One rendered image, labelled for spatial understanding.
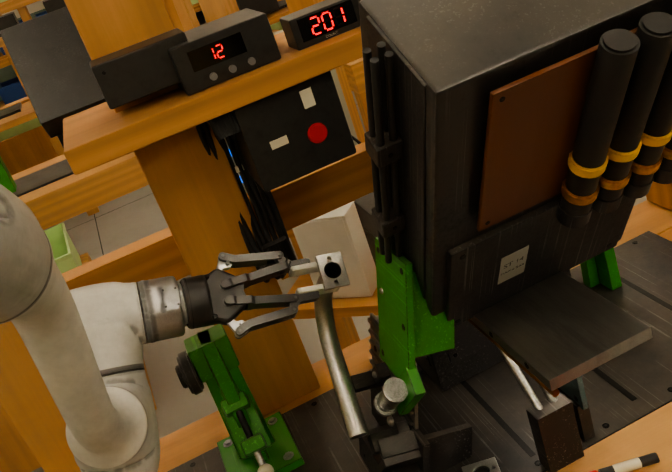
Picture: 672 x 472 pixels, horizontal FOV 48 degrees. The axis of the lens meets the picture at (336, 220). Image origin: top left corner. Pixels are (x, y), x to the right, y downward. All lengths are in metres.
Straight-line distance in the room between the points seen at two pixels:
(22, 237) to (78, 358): 0.30
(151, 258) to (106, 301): 0.38
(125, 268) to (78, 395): 0.60
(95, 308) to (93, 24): 0.45
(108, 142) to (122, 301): 0.24
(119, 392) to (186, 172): 0.43
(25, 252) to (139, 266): 0.89
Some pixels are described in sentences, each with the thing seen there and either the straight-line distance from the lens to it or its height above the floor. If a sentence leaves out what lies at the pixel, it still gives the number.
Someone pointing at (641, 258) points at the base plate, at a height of 0.90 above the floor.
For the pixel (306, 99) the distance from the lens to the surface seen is 1.22.
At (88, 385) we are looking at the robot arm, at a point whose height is 1.38.
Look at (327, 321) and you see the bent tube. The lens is 1.24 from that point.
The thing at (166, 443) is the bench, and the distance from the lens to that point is 1.61.
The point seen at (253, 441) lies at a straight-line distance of 1.31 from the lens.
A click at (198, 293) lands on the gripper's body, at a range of 1.09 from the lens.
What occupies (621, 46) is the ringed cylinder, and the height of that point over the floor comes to 1.54.
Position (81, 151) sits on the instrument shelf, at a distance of 1.17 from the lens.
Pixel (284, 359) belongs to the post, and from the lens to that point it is 1.49.
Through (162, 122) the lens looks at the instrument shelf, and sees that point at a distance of 1.16.
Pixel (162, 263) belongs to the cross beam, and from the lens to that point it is 1.46.
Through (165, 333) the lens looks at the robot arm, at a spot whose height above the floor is 1.28.
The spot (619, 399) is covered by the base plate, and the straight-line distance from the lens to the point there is 1.33.
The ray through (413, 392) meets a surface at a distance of 1.12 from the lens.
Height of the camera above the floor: 1.79
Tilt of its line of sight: 24 degrees down
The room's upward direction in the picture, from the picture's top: 19 degrees counter-clockwise
